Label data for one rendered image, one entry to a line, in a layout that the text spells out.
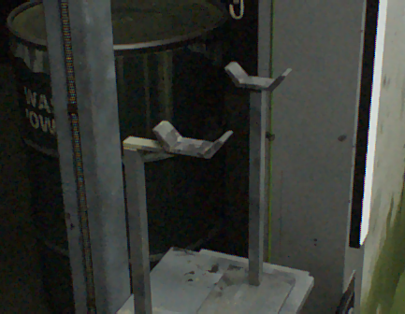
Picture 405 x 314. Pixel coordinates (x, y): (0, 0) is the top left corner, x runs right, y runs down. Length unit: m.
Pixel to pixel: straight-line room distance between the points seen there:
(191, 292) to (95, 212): 0.20
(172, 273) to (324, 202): 0.40
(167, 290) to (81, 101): 0.32
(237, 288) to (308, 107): 0.41
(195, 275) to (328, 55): 0.44
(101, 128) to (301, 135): 0.54
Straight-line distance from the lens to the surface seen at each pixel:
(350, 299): 1.53
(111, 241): 1.04
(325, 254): 1.51
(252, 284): 1.12
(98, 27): 0.93
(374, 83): 1.37
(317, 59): 1.35
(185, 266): 1.18
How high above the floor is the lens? 1.44
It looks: 26 degrees down
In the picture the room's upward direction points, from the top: 1 degrees counter-clockwise
